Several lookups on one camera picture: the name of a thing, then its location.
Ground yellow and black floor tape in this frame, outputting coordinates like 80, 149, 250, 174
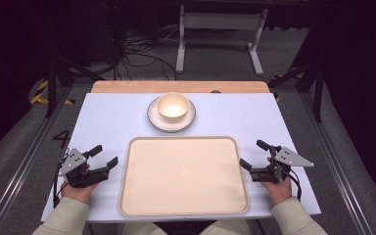
29, 79, 76, 107

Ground black tripod stand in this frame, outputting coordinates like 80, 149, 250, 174
43, 53, 106, 118
268, 57, 325, 124

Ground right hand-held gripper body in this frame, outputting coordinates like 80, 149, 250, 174
250, 146, 315, 184

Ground aluminium floor rail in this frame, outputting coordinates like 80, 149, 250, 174
298, 91, 376, 235
0, 85, 75, 235

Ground person's right hand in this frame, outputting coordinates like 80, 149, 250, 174
260, 157, 294, 207

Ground person's leg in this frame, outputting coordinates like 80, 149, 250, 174
115, 221, 169, 235
198, 218, 259, 235

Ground white plate with dark rim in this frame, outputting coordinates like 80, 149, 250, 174
146, 96, 197, 134

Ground white metal stand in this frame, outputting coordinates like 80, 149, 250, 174
174, 4, 269, 77

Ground person's left hand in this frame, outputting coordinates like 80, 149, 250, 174
61, 163, 101, 205

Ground beige plastic tray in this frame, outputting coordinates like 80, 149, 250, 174
117, 135, 251, 217

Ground tangle of black floor cables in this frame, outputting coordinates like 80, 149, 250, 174
110, 28, 181, 81

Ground cream bowl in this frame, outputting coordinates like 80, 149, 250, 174
156, 91, 191, 124

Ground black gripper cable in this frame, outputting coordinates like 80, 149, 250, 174
52, 148, 71, 209
286, 167, 304, 201

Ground person's right leg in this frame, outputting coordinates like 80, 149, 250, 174
198, 218, 259, 235

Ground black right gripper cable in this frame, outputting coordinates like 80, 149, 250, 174
286, 167, 304, 201

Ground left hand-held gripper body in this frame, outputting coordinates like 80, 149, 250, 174
59, 148, 110, 189

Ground person's left leg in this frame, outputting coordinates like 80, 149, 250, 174
115, 221, 169, 235

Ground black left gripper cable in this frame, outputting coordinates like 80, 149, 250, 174
52, 148, 71, 209

